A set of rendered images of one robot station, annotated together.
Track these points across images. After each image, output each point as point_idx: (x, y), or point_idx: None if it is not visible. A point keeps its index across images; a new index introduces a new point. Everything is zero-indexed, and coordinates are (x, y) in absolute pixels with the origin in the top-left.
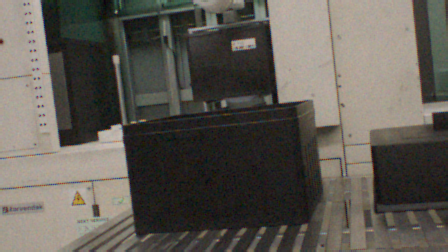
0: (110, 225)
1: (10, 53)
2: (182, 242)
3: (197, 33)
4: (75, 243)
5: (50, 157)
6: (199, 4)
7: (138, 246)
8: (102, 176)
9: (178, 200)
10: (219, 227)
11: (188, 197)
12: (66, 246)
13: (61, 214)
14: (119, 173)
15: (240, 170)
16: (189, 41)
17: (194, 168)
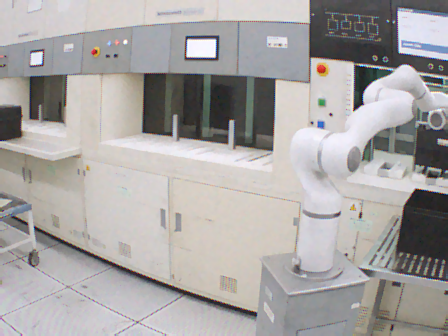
0: (382, 240)
1: (334, 122)
2: (416, 262)
3: (423, 129)
4: (373, 250)
5: (344, 182)
6: (432, 127)
7: (400, 260)
8: (368, 199)
9: (416, 242)
10: (428, 256)
11: (421, 242)
12: (370, 251)
13: (343, 212)
14: (376, 200)
15: (443, 237)
16: (418, 132)
17: (426, 231)
